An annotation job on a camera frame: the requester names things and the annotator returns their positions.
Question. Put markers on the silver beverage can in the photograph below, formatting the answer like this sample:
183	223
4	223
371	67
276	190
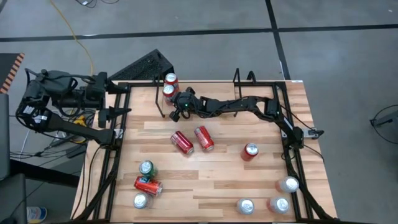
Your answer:
140	200
245	206

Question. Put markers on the black floor beam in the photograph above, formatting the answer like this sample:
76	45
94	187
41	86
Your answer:
46	174

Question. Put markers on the black mat with striped edge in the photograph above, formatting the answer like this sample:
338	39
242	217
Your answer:
7	68

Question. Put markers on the red can with black label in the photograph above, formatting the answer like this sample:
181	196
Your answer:
147	185

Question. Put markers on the black desk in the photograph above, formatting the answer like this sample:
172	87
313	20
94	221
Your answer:
12	199

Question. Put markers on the grey metal bracket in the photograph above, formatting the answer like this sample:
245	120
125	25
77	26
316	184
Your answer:
311	133

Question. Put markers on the silver can right edge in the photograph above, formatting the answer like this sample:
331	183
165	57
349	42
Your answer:
280	204

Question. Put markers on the yellow plug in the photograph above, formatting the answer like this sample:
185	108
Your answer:
80	119

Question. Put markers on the black aluminium table frame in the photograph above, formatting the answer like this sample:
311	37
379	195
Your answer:
140	84

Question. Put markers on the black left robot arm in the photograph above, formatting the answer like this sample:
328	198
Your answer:
71	129

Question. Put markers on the red coca-cola can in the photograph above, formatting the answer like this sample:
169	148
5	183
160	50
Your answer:
182	142
248	152

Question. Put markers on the green Sprite can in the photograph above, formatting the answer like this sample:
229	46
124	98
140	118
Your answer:
146	168

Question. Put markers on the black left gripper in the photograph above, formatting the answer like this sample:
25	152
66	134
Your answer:
96	93

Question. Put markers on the red Coca-Cola can, black script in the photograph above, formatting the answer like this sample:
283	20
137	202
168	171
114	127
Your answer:
248	152

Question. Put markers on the black table clamp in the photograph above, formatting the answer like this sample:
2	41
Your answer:
251	72
237	72

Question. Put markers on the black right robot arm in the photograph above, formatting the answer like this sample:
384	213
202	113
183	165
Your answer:
236	105

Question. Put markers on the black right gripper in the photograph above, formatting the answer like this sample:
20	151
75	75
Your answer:
188	107

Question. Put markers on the silver mounting plate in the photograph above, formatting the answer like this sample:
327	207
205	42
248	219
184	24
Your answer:
118	133

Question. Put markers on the silver can bottom centre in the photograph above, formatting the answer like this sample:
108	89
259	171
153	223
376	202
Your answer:
289	184

